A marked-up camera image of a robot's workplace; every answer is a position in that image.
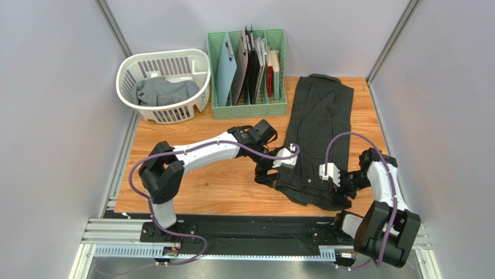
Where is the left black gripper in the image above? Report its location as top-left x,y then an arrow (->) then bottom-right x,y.
250,142 -> 287,188

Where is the black pinstriped long sleeve shirt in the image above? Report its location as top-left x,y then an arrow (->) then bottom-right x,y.
274,74 -> 354,211

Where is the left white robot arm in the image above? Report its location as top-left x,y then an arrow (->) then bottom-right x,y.
138,120 -> 282,228

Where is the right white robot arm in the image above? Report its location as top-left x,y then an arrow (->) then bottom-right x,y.
320,148 -> 421,268

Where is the red book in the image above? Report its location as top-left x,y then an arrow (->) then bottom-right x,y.
266,45 -> 274,97

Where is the black folder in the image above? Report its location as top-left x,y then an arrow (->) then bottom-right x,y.
245,26 -> 259,105

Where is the mauve clipboard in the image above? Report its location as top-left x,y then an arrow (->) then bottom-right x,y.
231,27 -> 250,105

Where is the blue clipboard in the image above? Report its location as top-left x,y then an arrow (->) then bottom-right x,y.
216,33 -> 237,106

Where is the green spine book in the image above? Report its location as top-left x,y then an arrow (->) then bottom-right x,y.
269,49 -> 281,102

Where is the grey notebook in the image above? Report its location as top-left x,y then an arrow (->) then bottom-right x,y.
253,37 -> 266,104

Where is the white laundry basket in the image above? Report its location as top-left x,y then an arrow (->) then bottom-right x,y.
116,49 -> 211,124

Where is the grey shirt in basket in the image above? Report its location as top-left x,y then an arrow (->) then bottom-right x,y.
131,77 -> 199,107

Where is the green file organizer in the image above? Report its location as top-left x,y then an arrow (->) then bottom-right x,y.
207,28 -> 288,119

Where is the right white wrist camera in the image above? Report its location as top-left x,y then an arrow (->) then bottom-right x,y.
318,163 -> 349,188

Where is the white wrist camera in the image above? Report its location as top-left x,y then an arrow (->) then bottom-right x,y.
318,163 -> 349,188
272,144 -> 300,169

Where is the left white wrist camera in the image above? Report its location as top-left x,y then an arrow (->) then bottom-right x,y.
272,144 -> 300,169

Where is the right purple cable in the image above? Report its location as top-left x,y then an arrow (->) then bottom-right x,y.
324,131 -> 399,271

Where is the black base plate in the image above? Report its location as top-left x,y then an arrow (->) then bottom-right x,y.
139,214 -> 354,256

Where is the aluminium rail frame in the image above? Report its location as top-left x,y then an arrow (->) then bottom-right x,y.
70,187 -> 442,278

